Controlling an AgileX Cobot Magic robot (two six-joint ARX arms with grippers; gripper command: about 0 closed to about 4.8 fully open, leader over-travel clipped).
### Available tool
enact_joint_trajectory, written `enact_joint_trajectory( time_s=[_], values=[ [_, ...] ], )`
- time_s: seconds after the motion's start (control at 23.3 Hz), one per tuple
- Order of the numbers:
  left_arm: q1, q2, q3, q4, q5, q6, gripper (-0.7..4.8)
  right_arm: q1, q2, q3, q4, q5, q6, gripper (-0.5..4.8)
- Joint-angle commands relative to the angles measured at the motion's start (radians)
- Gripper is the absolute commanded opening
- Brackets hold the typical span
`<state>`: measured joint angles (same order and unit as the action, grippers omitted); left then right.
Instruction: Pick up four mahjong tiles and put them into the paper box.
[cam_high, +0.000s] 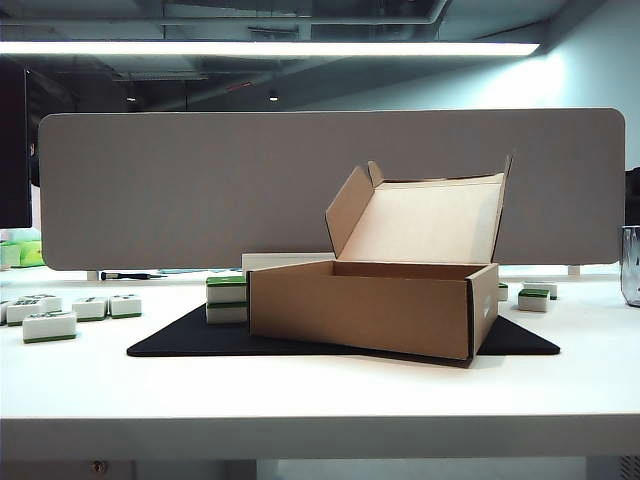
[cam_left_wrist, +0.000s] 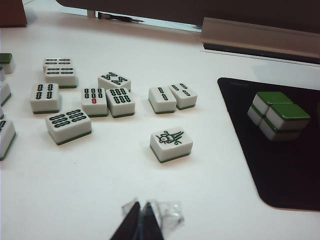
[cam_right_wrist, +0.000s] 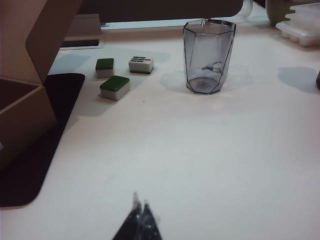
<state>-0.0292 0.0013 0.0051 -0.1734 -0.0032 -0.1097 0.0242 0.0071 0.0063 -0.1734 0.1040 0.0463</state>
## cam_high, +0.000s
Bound brown cardboard box open lid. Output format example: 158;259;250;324
247;153;515;369

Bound black rectangular mat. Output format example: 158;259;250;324
126;298;561;359

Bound grey fabric desk divider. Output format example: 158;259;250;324
38;107;627;273

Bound long ceiling light strip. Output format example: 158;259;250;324
0;40;542;58

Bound green white packages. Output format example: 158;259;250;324
0;239;44;270

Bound clear glass container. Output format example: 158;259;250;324
620;224;640;308

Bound dark office chair back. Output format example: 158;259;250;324
624;167;640;227

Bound black monitor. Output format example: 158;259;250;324
0;62;34;229

